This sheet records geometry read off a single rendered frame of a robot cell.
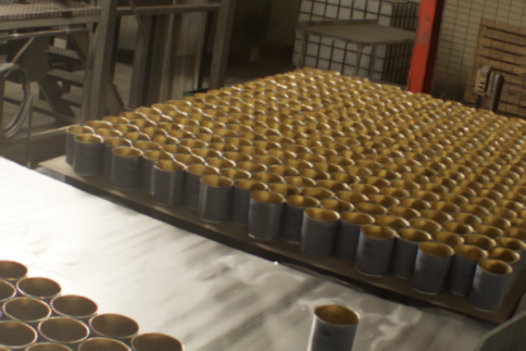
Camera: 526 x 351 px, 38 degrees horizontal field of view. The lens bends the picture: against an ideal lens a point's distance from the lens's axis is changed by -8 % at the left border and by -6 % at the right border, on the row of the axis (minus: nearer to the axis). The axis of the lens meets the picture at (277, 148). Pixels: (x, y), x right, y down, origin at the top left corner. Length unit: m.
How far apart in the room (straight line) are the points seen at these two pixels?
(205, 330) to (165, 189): 0.53
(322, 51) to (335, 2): 0.63
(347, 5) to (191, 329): 8.47
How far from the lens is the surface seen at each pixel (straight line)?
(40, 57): 5.39
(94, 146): 1.82
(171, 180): 1.68
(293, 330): 1.28
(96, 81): 4.54
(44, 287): 1.17
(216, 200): 1.63
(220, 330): 1.24
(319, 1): 9.70
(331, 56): 9.67
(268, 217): 1.57
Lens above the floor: 1.67
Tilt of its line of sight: 15 degrees down
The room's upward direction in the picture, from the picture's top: 9 degrees clockwise
